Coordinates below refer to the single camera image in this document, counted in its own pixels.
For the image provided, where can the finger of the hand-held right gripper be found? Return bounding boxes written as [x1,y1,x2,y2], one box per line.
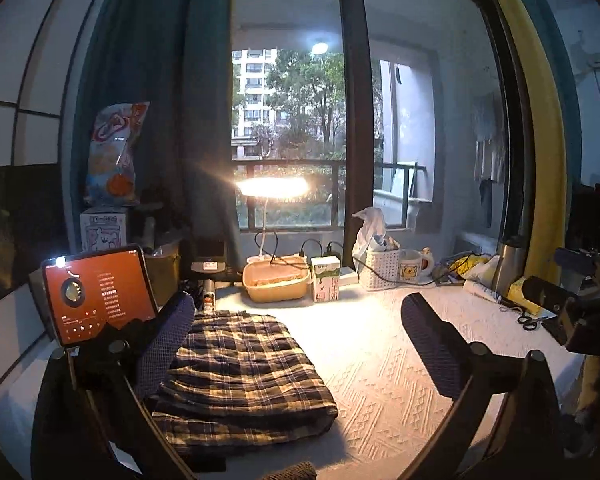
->
[555,247,600,274]
[522,275,579,314]

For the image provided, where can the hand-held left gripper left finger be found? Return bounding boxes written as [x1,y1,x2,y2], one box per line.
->
[30,290,197,480]

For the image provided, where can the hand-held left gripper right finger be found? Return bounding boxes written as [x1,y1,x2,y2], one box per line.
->
[397,293,567,480]

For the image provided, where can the plaid flannel shirt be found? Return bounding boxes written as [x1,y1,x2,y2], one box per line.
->
[150,310,340,456]

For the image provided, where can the person's right forearm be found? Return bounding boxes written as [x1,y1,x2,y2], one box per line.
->
[577,355,600,416]

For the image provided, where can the black scissors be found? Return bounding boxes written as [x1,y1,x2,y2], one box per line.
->
[517,307,556,332]

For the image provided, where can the yellow tissue pack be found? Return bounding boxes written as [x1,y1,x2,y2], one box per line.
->
[510,280,546,316]

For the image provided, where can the black monitor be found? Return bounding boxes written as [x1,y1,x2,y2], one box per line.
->
[567,182,600,256]

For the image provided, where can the steel tumbler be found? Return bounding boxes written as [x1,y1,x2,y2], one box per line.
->
[494,235,528,298]

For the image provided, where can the white tube of cream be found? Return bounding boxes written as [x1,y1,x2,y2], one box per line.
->
[462,280,503,303]

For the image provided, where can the olive storage container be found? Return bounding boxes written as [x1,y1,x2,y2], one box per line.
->
[142,242,181,293]

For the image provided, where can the white cartoon mug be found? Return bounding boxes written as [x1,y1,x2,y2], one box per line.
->
[397,249,435,287]

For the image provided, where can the yellow and white plastic bag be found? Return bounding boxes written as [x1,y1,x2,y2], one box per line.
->
[445,252,501,283]

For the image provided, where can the tablet with red screen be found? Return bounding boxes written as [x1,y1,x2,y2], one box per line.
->
[41,244,160,348]

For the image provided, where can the white plastic basket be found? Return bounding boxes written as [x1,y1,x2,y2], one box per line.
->
[365,247,401,291]

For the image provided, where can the black desktop device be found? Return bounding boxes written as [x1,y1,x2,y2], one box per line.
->
[190,237,231,276]

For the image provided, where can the green and white milk carton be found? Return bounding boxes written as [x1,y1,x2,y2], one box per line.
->
[310,256,342,303]

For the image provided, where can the yellow food container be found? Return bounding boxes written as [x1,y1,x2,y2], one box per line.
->
[242,255,312,304]

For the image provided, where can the white cartoon box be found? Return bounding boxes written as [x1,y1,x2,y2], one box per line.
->
[80,206,133,253]

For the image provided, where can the yellow padded pole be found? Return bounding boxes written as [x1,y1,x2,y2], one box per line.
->
[472,0,568,286]

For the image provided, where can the hanging clothes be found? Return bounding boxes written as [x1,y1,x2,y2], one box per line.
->
[472,92,508,226]

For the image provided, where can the white desk lamp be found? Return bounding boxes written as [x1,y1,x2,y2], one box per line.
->
[235,176,311,261]

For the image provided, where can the colourful snack bag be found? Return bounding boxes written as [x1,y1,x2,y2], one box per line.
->
[84,101,151,208]

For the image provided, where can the balcony railing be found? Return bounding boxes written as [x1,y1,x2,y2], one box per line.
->
[232,159,416,228]

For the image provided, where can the dark curtain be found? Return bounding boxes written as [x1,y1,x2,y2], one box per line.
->
[62,0,241,261]

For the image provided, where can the dark window frame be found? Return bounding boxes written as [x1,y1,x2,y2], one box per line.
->
[335,0,376,261]

